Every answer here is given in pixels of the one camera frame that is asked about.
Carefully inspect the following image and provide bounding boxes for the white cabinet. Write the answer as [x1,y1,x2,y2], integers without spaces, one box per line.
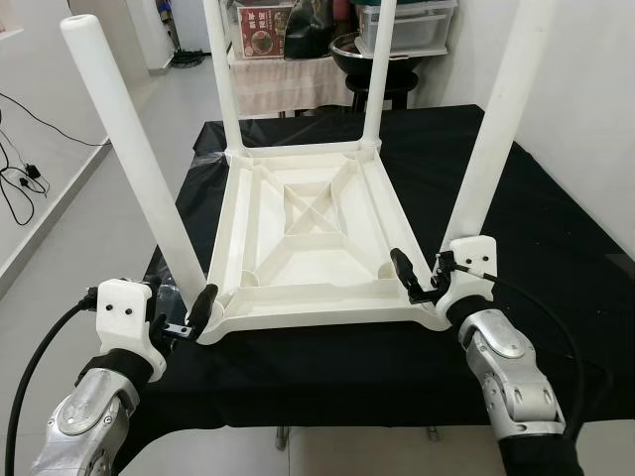
[124,0,182,72]

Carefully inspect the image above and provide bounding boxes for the black bag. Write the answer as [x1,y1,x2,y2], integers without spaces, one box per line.
[285,0,334,60]

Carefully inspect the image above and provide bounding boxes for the red brown cardboard box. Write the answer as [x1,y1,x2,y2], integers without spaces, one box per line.
[238,0,292,60]

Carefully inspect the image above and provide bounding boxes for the black wall cable with switch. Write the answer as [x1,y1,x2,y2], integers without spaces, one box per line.
[0,129,51,227]

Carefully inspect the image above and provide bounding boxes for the white plastic table top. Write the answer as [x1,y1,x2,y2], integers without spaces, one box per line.
[196,139,453,346]

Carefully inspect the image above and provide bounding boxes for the thin floor cable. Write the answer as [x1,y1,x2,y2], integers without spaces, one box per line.
[0,91,106,148]

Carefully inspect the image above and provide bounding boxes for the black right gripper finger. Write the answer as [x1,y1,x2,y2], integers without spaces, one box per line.
[390,248,424,304]

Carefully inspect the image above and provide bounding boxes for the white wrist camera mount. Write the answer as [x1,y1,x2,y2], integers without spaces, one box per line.
[96,278,168,384]
[435,236,497,324]

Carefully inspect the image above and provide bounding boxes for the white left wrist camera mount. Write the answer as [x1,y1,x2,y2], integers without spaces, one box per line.
[96,278,168,384]

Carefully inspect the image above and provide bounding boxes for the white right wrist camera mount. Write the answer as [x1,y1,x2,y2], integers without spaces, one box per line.
[435,236,497,324]

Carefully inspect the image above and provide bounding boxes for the black table cloth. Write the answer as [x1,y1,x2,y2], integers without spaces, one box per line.
[109,104,635,469]

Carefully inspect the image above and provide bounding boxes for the beige cloth covered table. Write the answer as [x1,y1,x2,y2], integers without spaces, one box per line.
[230,55,360,118]

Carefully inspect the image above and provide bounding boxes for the clear plastic bag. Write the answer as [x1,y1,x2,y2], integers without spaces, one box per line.
[193,147,235,176]

